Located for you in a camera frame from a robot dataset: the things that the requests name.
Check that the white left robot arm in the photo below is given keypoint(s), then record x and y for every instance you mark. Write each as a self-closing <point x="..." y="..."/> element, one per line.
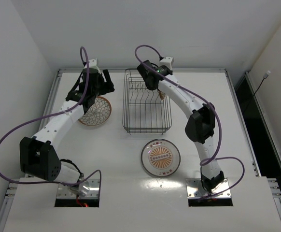
<point x="38" y="154"/>

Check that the grey wire dish rack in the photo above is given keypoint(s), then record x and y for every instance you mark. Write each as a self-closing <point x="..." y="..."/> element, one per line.
<point x="144" y="111"/>

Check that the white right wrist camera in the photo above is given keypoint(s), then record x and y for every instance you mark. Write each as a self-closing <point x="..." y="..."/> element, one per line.
<point x="167" y="61"/>

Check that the orange rimmed floral plate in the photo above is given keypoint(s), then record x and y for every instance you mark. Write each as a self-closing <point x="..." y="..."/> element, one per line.
<point x="98" y="113"/>
<point x="161" y="94"/>

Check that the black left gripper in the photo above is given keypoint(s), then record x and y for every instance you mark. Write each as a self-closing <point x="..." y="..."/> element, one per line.
<point x="106" y="85"/>

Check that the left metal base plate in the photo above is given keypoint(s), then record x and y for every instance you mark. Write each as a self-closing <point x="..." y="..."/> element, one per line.
<point x="87" y="190"/>

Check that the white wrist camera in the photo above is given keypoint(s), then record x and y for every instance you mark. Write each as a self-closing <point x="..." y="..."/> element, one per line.
<point x="93" y="64"/>
<point x="167" y="61"/>

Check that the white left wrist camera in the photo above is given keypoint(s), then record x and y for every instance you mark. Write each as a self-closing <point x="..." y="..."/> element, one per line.
<point x="93" y="64"/>

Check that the white plate orange sunburst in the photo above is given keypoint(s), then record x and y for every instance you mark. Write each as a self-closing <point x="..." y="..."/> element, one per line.
<point x="160" y="158"/>

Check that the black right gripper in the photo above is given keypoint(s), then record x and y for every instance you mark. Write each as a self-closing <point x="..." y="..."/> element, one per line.
<point x="150" y="83"/>

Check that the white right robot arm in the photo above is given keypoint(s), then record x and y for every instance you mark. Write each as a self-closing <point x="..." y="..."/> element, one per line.
<point x="201" y="117"/>

